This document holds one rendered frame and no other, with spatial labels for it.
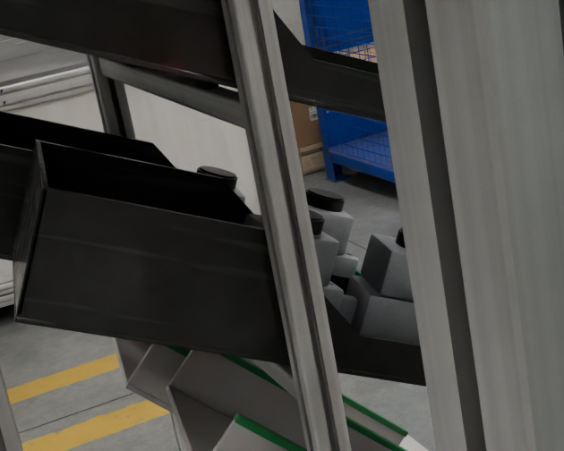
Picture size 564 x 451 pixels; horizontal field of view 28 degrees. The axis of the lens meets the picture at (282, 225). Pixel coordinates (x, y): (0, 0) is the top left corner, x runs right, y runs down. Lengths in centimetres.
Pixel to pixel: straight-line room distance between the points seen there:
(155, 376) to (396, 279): 19
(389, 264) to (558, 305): 54
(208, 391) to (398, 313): 15
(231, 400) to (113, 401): 285
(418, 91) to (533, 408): 5
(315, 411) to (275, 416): 18
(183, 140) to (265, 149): 399
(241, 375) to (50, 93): 364
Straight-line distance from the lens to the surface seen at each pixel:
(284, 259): 58
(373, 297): 70
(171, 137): 453
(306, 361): 60
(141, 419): 347
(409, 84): 16
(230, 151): 462
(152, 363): 78
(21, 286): 61
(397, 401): 327
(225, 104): 61
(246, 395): 78
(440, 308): 17
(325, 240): 67
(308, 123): 563
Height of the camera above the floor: 151
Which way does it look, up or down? 18 degrees down
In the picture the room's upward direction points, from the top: 11 degrees counter-clockwise
